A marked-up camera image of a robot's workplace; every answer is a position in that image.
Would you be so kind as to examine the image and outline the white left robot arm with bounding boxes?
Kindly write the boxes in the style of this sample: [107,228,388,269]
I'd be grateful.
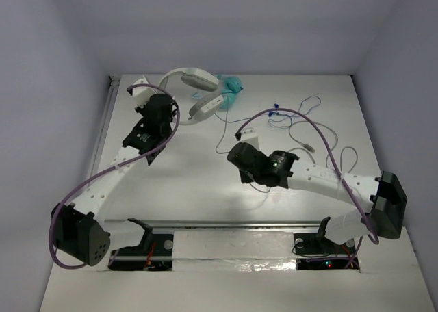
[49,91,180,270]

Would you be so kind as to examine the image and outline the blue wired earbuds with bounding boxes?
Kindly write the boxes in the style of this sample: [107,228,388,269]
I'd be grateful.
[268,95,322,129]

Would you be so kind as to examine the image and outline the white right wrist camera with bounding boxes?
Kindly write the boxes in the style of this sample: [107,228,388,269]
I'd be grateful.
[235,127,259,150]

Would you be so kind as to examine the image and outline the grey headphone cable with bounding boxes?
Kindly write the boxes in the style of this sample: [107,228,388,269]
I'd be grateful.
[215,113,359,210]

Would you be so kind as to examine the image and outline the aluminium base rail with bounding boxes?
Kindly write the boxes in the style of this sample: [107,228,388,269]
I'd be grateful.
[102,218,343,231]

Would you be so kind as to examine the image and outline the blue teal-headphone cable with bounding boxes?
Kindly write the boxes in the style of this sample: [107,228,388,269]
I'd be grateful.
[218,109,274,125]

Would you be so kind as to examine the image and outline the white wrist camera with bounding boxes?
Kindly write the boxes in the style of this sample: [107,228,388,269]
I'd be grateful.
[127,75,155,107]
[235,127,259,150]

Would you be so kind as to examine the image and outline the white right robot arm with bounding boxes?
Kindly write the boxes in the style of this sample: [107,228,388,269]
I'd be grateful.
[227,142,407,252]

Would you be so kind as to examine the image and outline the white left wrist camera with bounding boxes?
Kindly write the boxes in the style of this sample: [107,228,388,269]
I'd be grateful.
[127,75,155,107]

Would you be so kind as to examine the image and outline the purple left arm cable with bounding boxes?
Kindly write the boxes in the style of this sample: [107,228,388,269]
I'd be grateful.
[49,83,181,269]

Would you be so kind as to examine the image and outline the white grey over-ear headphones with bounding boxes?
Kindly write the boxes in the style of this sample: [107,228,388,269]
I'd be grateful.
[158,68,224,126]

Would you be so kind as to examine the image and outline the teal cat-ear headphones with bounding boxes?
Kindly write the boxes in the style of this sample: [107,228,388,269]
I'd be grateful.
[191,73,244,111]

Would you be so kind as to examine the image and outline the aluminium side rail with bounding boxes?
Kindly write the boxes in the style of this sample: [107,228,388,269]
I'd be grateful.
[87,75,120,176]

